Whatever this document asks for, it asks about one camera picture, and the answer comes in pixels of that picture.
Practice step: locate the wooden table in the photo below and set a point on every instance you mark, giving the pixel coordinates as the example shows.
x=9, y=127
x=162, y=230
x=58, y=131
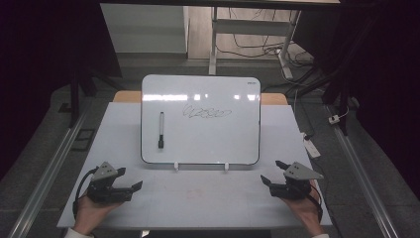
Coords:
x=127, y=96

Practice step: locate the white power strip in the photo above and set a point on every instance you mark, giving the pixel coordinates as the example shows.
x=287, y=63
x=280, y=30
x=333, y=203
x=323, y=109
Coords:
x=312, y=147

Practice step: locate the white cabinet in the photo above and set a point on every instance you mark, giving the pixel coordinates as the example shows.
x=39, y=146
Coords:
x=145, y=28

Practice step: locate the person's left hand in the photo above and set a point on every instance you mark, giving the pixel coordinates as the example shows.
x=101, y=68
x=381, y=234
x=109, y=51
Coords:
x=89, y=214

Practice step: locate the small white plug adapter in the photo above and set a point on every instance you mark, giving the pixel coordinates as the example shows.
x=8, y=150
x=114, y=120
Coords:
x=334, y=119

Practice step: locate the black metal stand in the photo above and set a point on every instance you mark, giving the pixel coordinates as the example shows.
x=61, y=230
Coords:
x=343, y=99
x=75, y=95

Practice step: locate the black floor plate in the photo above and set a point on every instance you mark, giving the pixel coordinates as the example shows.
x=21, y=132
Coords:
x=83, y=139

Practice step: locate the person's right hand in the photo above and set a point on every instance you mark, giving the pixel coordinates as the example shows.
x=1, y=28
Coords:
x=308, y=211

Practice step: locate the white marker with black cap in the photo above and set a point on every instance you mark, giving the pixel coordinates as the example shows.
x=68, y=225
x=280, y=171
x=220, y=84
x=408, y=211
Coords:
x=161, y=127

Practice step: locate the white table mat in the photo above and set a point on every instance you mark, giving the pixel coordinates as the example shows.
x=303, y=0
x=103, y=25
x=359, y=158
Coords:
x=198, y=198

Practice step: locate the dark curtain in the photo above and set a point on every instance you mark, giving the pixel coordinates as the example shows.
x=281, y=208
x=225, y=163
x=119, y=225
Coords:
x=389, y=82
x=39, y=66

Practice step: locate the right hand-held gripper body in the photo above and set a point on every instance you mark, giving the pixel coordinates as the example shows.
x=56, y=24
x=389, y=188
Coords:
x=292, y=190

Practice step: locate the white whiteboard stand foot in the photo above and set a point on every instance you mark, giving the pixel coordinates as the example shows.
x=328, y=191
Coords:
x=176, y=166
x=226, y=166

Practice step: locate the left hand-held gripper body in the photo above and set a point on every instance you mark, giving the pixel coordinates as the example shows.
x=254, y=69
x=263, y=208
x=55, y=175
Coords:
x=105, y=193

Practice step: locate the white desk frame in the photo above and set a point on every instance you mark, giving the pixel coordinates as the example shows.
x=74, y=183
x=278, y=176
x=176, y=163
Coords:
x=251, y=27

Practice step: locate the white whiteboard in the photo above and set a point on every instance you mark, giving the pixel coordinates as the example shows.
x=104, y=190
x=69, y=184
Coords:
x=211, y=142

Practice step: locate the aluminium floor rail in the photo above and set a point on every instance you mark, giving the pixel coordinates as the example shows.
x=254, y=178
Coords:
x=49, y=175
x=363, y=178

